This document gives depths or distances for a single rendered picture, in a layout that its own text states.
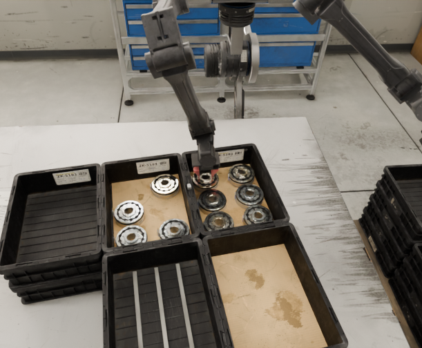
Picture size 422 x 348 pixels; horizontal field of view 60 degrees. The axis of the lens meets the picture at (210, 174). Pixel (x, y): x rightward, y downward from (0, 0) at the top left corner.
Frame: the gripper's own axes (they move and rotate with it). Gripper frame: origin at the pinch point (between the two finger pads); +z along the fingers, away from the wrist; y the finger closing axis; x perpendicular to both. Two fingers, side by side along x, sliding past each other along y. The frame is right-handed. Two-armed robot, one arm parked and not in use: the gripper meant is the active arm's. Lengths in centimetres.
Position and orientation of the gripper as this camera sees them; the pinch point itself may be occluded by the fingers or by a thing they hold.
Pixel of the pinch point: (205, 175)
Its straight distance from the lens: 139.3
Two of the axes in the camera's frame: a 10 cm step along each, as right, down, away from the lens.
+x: -1.0, -7.2, 6.9
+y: 9.9, -0.7, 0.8
